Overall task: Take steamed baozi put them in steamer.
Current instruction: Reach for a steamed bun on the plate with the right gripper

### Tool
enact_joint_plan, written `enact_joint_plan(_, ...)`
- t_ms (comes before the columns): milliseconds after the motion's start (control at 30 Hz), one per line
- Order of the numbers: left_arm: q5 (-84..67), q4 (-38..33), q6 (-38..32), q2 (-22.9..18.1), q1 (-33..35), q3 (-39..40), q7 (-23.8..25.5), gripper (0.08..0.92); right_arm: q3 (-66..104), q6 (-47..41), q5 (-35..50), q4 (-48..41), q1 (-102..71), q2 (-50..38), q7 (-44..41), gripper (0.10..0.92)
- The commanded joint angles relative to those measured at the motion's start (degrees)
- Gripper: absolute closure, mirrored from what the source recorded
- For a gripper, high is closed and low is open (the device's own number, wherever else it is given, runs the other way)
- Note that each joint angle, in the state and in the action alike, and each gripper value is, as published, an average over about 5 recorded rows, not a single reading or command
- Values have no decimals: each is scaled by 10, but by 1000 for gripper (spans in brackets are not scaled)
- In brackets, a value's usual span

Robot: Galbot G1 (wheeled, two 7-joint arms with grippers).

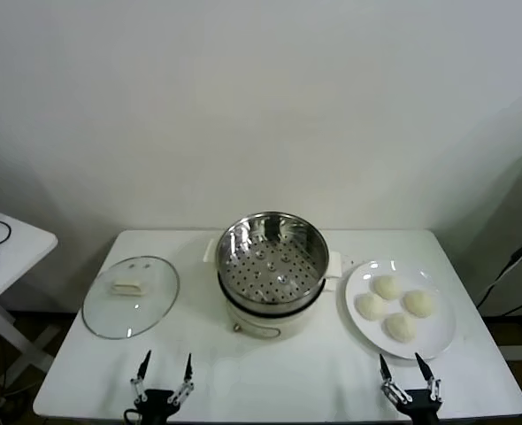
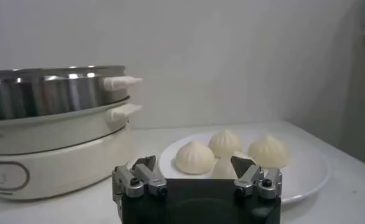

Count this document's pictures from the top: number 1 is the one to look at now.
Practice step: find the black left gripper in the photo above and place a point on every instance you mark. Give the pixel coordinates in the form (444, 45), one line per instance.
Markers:
(157, 400)

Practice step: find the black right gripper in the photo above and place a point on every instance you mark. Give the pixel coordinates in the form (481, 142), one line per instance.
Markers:
(420, 407)

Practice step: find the white steamed baozi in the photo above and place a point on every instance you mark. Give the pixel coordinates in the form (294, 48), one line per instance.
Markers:
(369, 306)
(418, 303)
(400, 327)
(387, 287)

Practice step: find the stainless steel steamer basket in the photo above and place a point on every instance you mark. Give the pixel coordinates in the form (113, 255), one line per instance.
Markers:
(243, 274)

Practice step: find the white round plate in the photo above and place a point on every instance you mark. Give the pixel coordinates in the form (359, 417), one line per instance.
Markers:
(433, 341)

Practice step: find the cream electric cooker pot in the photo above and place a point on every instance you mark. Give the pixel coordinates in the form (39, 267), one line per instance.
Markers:
(265, 325)

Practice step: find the white folding side table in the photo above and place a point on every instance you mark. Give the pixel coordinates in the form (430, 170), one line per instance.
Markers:
(17, 252)

